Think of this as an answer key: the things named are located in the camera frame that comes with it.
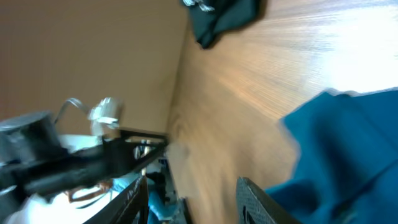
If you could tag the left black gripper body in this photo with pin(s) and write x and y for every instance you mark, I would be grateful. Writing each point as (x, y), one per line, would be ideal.
(118, 157)

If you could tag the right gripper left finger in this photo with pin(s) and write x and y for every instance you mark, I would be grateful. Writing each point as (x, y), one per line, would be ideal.
(130, 206)

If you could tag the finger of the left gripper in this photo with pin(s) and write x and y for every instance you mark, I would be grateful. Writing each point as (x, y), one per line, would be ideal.
(146, 146)

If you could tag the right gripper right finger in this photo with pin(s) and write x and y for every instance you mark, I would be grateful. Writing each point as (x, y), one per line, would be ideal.
(256, 207)

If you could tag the blue polo shirt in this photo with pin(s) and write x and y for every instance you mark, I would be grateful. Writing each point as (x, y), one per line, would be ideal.
(347, 168)

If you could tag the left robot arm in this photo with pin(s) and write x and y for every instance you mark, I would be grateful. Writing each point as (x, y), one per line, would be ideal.
(34, 162)

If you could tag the black folded polo shirt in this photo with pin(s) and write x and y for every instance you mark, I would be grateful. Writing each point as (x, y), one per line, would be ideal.
(211, 18)

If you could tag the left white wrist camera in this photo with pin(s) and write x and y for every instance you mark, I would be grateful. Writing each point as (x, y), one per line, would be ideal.
(106, 113)

